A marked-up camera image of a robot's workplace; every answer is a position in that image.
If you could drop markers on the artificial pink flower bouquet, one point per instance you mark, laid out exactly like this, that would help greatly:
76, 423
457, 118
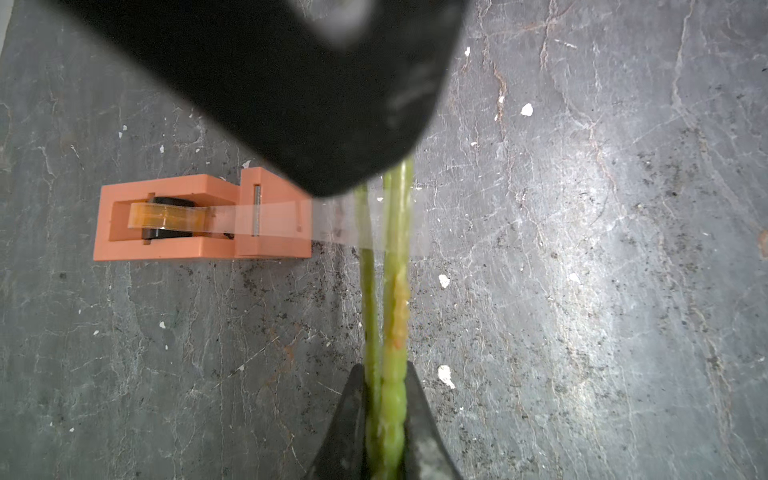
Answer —
386, 324

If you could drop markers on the clear tape strip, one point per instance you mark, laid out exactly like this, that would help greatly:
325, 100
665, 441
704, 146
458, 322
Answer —
329, 220

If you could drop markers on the orange tape dispenser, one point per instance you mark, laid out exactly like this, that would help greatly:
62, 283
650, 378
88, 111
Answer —
204, 217

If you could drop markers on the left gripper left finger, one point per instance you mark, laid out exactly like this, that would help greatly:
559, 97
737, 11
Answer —
342, 452

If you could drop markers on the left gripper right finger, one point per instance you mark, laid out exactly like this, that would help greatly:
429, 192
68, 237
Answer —
425, 455

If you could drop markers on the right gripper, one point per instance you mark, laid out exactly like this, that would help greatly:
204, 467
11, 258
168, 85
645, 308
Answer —
330, 103

